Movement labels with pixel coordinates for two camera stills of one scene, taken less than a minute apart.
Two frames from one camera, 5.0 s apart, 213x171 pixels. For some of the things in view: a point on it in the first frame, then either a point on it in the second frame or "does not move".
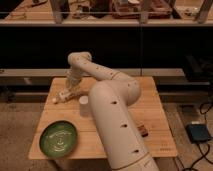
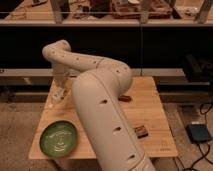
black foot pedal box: x=198 y=132 does not move
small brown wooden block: x=142 y=130 does not move
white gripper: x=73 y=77 -> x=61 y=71
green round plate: x=58 y=139 does not move
